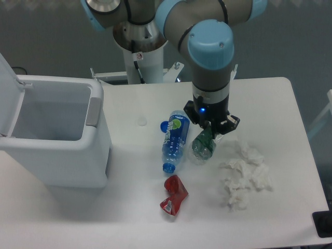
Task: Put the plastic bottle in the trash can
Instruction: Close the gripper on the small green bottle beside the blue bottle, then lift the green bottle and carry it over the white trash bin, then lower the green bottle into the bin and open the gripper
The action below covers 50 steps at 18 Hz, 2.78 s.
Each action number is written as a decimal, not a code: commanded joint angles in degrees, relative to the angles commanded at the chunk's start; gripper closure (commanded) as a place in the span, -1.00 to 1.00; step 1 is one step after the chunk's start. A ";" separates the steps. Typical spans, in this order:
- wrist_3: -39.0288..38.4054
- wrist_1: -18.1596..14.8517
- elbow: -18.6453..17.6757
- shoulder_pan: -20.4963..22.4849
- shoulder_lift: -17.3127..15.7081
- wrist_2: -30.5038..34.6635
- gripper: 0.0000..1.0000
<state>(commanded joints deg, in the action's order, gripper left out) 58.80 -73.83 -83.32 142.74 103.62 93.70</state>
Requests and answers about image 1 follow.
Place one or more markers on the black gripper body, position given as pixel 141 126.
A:
pixel 212 106

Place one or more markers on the clear bottle green label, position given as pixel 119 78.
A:
pixel 201 149

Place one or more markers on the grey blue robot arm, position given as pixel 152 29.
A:
pixel 105 14

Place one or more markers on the blue bottle cap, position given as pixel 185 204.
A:
pixel 164 126

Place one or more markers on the blue plastic bottle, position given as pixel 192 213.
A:
pixel 174 140

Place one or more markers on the crushed red can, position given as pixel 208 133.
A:
pixel 177 194

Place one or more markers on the white trash can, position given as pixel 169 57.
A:
pixel 61 135

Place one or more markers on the white trash can lid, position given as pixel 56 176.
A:
pixel 12 94

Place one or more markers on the crumpled white tissue top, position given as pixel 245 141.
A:
pixel 249 154

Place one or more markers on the crumpled white tissue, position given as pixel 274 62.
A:
pixel 249 154
pixel 238 198
pixel 261 178
pixel 238 165

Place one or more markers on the crumpled white tissue middle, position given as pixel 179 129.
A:
pixel 238 165

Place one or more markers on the crumpled white tissue bottom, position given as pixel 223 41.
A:
pixel 238 198

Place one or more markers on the crumpled white tissue right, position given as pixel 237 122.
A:
pixel 261 178

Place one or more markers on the black device at edge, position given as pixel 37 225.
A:
pixel 322 221

